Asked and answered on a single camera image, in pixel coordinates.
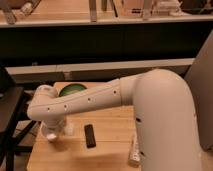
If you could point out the black rectangular block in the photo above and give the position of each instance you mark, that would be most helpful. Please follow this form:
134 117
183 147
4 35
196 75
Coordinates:
89 135

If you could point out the black side stand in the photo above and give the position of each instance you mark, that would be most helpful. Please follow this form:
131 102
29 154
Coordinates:
13 105

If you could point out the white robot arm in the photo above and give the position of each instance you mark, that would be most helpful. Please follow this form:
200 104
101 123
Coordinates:
164 114

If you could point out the wooden shelf with items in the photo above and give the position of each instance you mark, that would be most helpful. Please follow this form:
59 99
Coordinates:
23 13

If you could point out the green bowl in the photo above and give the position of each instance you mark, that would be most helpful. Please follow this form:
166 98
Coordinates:
71 89

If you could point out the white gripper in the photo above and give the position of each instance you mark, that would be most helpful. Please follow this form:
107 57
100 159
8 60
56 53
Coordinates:
53 128

